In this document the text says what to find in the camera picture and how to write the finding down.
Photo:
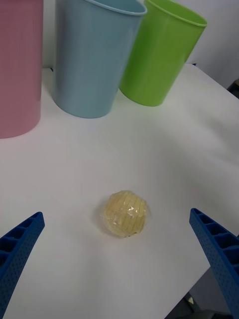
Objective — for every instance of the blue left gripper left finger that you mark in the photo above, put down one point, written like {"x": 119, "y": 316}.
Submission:
{"x": 17, "y": 251}

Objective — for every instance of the yellow ball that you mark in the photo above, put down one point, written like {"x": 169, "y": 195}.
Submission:
{"x": 124, "y": 214}

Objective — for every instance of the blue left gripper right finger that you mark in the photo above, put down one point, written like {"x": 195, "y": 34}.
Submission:
{"x": 221, "y": 256}

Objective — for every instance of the green plastic bin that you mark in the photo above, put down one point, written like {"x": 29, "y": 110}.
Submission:
{"x": 156, "y": 62}

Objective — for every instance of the pink plastic bin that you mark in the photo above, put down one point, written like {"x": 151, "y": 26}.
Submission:
{"x": 17, "y": 74}

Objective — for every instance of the pale blue plastic bin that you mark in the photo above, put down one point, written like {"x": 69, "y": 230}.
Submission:
{"x": 87, "y": 69}

